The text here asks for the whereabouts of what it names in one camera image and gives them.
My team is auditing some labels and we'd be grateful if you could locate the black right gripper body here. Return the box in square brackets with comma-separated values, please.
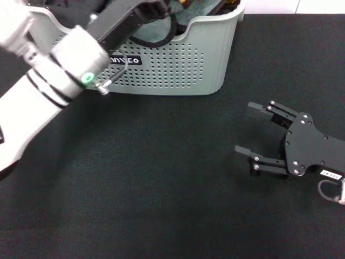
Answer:
[282, 112, 345, 181]

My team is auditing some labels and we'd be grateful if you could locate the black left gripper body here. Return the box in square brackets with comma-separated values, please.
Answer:
[86, 0, 161, 51]

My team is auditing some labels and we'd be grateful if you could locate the grey yellow towel black trim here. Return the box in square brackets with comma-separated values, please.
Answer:
[129, 10, 189, 49]
[175, 0, 240, 17]

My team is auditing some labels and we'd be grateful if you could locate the grey perforated storage box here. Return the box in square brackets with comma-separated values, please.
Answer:
[26, 0, 246, 97]

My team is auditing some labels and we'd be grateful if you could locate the right gripper cable with plug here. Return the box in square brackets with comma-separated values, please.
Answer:
[318, 178, 345, 206]

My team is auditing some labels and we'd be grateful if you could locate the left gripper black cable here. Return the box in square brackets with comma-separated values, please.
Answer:
[94, 53, 130, 96]

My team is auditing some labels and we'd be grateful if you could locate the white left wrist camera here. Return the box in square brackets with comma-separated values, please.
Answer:
[0, 0, 37, 64]

